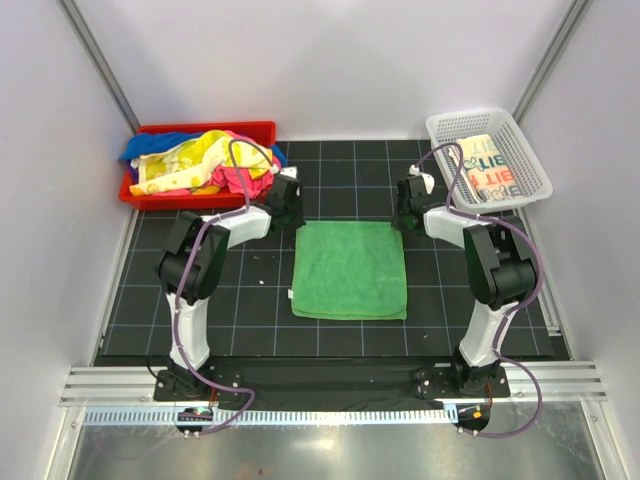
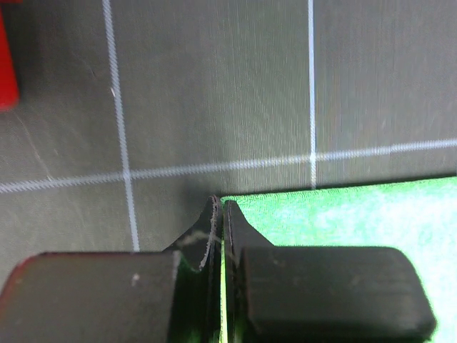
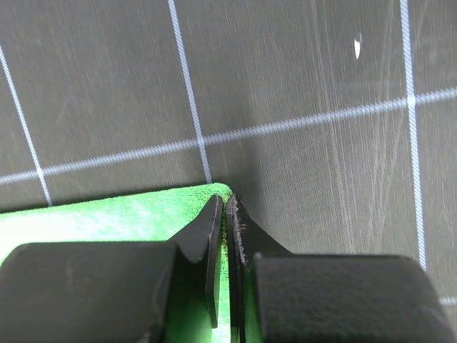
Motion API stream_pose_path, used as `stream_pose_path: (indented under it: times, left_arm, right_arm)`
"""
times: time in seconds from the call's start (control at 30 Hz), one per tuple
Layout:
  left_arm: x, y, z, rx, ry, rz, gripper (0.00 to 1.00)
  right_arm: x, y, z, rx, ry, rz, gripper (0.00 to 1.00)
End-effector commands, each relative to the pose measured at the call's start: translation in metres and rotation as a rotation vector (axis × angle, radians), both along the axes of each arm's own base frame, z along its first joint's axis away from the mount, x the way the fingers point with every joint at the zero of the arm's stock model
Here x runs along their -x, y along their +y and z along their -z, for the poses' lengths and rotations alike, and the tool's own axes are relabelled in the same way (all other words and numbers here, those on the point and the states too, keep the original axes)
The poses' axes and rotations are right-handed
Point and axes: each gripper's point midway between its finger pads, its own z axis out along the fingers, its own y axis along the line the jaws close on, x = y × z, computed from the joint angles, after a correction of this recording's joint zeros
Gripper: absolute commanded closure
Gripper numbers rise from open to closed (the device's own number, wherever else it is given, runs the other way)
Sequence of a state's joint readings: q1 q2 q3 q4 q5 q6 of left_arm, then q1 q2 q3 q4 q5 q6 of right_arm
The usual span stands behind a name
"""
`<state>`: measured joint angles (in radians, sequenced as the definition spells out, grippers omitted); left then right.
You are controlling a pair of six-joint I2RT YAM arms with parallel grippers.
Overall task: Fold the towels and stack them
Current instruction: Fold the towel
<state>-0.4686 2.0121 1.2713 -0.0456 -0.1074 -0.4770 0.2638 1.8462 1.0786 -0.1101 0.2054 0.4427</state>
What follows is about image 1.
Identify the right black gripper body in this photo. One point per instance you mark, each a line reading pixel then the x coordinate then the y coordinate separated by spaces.
pixel 400 220

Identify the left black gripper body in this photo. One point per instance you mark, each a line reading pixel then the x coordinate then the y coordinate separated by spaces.
pixel 293 212

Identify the printed rabbit towel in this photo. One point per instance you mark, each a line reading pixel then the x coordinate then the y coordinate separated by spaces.
pixel 485 171

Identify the green towel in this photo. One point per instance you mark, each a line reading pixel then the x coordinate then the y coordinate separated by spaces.
pixel 349 270

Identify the yellow white towel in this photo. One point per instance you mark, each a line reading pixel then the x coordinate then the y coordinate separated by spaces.
pixel 189 182

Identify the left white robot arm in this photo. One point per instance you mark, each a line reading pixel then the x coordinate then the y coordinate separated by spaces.
pixel 191 265

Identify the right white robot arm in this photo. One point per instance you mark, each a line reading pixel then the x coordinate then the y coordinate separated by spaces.
pixel 503 273

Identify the pink towel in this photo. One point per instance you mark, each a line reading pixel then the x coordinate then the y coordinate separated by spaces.
pixel 243 165

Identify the black grid mat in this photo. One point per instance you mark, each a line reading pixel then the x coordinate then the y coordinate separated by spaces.
pixel 250 313

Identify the red plastic bin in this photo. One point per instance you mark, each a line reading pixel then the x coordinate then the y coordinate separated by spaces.
pixel 264 132

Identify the white perforated basket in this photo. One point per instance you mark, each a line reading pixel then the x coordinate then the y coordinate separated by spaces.
pixel 510 141

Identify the blue towel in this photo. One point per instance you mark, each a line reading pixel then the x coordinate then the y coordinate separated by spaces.
pixel 154 155

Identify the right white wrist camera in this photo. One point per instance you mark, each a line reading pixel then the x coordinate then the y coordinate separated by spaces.
pixel 427 179

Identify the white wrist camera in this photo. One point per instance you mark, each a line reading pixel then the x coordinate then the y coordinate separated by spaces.
pixel 427 179
pixel 289 171

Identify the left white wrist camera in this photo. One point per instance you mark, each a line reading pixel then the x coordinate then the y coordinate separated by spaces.
pixel 289 171

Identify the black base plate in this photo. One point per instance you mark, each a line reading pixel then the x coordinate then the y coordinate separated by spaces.
pixel 329 384

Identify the slotted cable duct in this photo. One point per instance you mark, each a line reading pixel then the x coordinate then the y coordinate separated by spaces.
pixel 183 416

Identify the aluminium frame rail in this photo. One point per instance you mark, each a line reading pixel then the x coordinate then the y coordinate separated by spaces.
pixel 558 380

